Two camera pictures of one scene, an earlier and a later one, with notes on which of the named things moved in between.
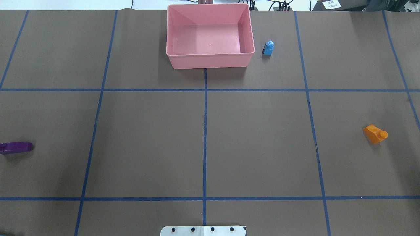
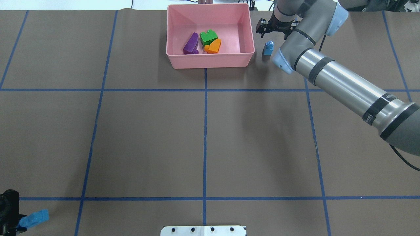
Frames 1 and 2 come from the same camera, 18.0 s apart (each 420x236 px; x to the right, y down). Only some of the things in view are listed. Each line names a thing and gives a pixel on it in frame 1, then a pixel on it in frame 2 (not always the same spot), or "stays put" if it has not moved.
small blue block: (268, 49) stays put
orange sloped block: (375, 134) -> (214, 47)
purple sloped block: (8, 147) -> (189, 47)
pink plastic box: (209, 35) stays put
